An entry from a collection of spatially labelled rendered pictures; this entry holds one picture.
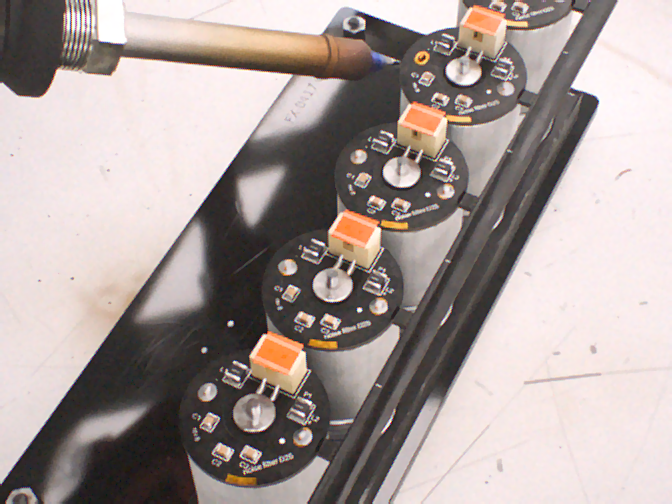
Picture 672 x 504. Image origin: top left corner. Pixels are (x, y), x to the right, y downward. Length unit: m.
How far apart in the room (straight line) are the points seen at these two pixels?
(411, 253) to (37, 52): 0.08
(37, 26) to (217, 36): 0.04
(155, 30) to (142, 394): 0.08
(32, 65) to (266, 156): 0.10
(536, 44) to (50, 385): 0.13
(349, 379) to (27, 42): 0.08
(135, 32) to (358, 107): 0.10
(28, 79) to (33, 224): 0.10
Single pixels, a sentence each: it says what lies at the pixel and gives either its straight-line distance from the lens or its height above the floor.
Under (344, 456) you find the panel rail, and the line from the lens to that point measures 0.21.
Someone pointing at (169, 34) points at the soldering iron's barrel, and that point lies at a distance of 0.23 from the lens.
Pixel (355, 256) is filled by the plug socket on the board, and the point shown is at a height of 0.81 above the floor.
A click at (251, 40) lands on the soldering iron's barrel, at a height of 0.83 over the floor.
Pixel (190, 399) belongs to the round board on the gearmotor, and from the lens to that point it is 0.22.
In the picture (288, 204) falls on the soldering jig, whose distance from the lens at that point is 0.30.
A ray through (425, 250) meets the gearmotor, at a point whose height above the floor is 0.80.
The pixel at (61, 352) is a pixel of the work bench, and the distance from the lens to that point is 0.30.
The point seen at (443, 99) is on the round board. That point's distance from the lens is 0.25.
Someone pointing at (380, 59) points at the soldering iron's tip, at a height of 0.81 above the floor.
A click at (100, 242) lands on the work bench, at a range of 0.31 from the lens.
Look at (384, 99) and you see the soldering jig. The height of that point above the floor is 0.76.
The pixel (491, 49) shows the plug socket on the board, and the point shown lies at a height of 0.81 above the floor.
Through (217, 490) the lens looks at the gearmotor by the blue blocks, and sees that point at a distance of 0.22.
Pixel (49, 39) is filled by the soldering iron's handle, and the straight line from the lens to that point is 0.22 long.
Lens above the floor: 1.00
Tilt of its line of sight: 56 degrees down
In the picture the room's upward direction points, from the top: 1 degrees counter-clockwise
